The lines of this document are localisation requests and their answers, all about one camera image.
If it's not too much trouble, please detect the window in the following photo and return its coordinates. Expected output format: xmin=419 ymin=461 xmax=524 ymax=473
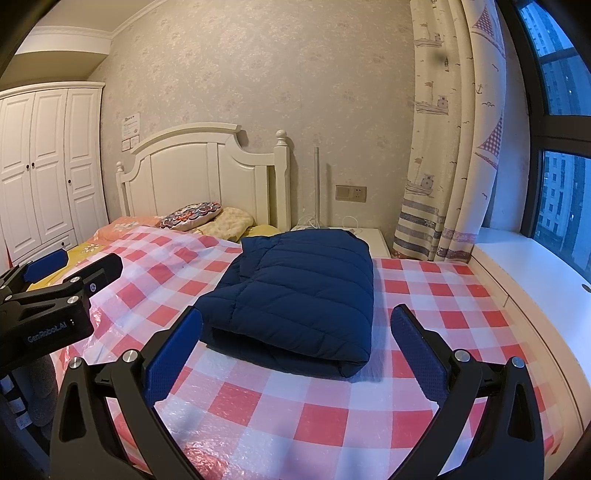
xmin=501 ymin=0 xmax=591 ymax=278

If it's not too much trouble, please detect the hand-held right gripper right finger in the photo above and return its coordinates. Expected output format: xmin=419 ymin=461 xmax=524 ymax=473
xmin=390 ymin=304 xmax=546 ymax=480

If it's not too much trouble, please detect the white nightstand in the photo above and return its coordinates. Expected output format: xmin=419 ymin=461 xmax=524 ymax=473
xmin=291 ymin=226 xmax=391 ymax=259

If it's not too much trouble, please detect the red checkered plastic sheet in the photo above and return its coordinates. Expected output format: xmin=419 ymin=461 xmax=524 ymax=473
xmin=46 ymin=228 xmax=561 ymax=480

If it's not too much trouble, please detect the white lamp pole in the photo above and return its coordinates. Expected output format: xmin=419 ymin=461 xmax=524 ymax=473
xmin=302 ymin=147 xmax=331 ymax=229

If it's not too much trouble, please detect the person's left forearm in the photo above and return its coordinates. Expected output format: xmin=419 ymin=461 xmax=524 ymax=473
xmin=9 ymin=353 xmax=58 ymax=439

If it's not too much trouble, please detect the white charging cable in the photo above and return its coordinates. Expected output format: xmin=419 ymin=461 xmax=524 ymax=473
xmin=295 ymin=215 xmax=365 ymax=237

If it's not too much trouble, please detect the cream quilted pillow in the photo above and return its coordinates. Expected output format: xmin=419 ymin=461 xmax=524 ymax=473
xmin=198 ymin=208 xmax=254 ymax=241

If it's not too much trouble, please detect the wall paper notice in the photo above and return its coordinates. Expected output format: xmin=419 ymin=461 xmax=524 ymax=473
xmin=121 ymin=111 xmax=141 ymax=151

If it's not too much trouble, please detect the white window sill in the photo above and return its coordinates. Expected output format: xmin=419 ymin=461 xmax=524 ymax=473
xmin=471 ymin=226 xmax=591 ymax=416

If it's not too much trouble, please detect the printed curtain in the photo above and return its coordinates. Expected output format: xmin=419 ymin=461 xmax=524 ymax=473
xmin=392 ymin=0 xmax=509 ymax=264

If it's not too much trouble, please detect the navy puffer jacket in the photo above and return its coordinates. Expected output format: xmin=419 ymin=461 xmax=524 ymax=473
xmin=196 ymin=229 xmax=375 ymax=379

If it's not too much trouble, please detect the white bed headboard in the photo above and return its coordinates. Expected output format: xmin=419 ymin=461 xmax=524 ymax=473
xmin=115 ymin=122 xmax=291 ymax=232

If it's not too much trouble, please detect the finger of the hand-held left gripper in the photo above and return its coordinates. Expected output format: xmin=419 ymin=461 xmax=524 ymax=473
xmin=0 ymin=249 xmax=69 ymax=301
xmin=0 ymin=253 xmax=124 ymax=325

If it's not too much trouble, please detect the embroidered pillow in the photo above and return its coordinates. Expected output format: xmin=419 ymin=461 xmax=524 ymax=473
xmin=159 ymin=202 xmax=225 ymax=232

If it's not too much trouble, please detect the white wardrobe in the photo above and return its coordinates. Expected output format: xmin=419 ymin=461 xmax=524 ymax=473
xmin=0 ymin=80 xmax=108 ymax=266

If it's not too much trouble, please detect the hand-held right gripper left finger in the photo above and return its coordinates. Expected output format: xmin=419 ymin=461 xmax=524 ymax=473
xmin=48 ymin=305 xmax=218 ymax=480

